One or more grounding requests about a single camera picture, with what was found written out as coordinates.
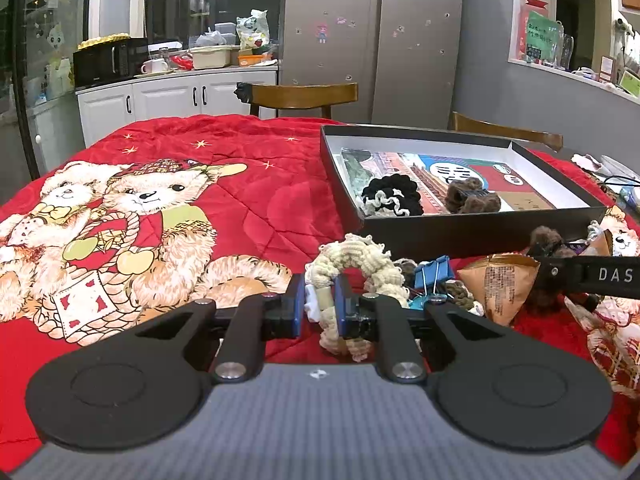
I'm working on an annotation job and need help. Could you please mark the silver refrigerator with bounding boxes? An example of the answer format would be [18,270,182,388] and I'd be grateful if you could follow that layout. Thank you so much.
[277,0,466,128]

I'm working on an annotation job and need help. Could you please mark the wooden chair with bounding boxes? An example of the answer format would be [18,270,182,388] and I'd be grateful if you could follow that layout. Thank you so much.
[448,111,564,153]
[235,81,359,120]

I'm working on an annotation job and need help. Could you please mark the glass sliding door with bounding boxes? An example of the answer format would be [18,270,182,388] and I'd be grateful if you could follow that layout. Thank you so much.
[12,0,93,181]

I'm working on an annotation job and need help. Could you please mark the black microwave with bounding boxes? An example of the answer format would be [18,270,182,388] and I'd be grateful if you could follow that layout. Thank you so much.
[72,37,150,88]

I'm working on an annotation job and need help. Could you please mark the brown braided hair tie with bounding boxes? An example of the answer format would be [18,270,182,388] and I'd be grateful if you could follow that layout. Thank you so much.
[440,280,476,312]

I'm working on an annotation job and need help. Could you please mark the green card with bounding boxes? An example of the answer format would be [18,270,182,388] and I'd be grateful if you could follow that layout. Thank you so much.
[525,10,563,63]

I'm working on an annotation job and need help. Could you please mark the blue binder clip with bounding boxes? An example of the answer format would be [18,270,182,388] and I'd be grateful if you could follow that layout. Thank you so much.
[414,255,456,293]

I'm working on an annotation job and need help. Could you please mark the red bear printed blanket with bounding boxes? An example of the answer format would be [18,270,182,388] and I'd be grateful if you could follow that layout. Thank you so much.
[0,114,640,471]

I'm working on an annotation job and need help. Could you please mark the green and white bag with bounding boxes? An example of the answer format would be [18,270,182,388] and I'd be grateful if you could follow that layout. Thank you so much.
[236,9,271,51]

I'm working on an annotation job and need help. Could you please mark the brown fuzzy hair clip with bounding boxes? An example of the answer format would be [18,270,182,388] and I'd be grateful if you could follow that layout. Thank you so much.
[444,176,502,215]

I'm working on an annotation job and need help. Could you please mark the orange flat box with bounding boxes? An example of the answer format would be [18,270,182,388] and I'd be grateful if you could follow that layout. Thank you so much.
[239,50,276,67]

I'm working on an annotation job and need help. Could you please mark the cream knitted scrunchie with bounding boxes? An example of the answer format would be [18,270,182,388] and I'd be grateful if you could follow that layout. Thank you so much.
[305,234,410,364]

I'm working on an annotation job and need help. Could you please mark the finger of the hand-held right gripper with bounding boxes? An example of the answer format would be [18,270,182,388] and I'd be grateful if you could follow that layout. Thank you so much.
[537,256,586,297]

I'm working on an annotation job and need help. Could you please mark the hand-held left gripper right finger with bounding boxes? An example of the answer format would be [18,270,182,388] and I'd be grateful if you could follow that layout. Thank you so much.
[334,275,526,385]

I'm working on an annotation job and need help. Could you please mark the black and white scrunchie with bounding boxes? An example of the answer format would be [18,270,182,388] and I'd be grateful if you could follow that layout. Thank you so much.
[356,172,425,218]

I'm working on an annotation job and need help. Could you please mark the black cardboard box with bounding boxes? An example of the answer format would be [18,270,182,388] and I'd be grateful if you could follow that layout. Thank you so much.
[320,125,609,262]

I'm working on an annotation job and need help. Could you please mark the brown fuzzy scrunchie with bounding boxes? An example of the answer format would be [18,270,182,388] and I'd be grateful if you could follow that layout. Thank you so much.
[522,226,601,312]

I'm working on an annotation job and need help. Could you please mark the printed picture card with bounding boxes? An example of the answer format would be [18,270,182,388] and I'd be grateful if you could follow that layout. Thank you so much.
[342,147,558,216]

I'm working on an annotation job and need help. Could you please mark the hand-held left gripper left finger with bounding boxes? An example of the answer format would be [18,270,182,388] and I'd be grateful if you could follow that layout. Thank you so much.
[84,274,307,385]

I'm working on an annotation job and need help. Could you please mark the brown triangular snack packet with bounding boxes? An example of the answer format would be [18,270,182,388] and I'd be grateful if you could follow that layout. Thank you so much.
[585,229,615,257]
[457,254,542,326]

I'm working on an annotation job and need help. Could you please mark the beige plastic basin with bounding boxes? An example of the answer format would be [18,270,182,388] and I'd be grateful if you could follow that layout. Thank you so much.
[190,45,241,70]

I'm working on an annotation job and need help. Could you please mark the white kitchen cabinet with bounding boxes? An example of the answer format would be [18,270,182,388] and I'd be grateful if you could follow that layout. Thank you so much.
[75,62,279,148]

